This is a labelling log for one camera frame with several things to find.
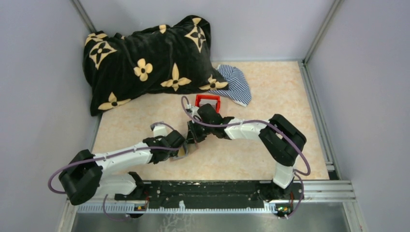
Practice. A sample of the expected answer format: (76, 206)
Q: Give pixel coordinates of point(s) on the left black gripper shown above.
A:
(159, 138)

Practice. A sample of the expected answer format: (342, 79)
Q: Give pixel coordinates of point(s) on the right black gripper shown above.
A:
(192, 136)

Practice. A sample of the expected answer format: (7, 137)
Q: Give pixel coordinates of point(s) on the red plastic bin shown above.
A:
(203, 96)

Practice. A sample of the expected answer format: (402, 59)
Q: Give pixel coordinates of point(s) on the pink leather card holder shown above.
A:
(186, 150)

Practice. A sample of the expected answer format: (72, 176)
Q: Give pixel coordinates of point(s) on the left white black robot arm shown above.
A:
(91, 176)

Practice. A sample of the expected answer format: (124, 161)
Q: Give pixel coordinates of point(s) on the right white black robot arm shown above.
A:
(281, 138)

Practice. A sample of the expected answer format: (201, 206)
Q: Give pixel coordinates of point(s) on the grey card in bin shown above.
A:
(212, 102)

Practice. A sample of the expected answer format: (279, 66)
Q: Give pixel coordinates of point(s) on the blue white striped cloth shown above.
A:
(239, 90)

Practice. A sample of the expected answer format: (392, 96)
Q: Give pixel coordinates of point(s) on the black floral plush blanket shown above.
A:
(161, 59)

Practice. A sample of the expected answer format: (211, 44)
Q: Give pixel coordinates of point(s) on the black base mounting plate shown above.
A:
(206, 202)

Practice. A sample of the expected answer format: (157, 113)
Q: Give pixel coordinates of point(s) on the white cable duct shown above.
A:
(131, 208)

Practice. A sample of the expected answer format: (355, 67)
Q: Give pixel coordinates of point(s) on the aluminium frame rail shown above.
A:
(320, 190)

